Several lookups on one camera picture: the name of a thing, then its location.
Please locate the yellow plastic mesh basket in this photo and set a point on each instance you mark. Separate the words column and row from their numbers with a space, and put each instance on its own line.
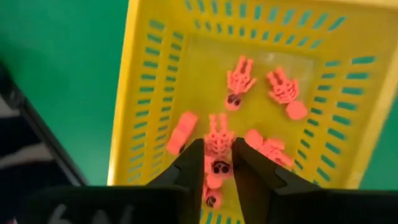
column 199, row 77

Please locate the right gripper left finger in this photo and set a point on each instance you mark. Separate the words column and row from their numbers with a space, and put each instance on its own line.
column 124, row 205

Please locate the small orange Halloween toy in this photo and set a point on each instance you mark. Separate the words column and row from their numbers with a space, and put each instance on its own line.
column 182, row 132
column 213, row 199
column 239, row 81
column 284, row 90
column 219, row 143
column 270, row 147

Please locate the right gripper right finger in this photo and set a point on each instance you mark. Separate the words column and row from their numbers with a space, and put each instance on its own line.
column 311, row 208

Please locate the black aluminium table frame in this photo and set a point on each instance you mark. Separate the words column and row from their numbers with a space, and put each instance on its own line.
column 31, row 124

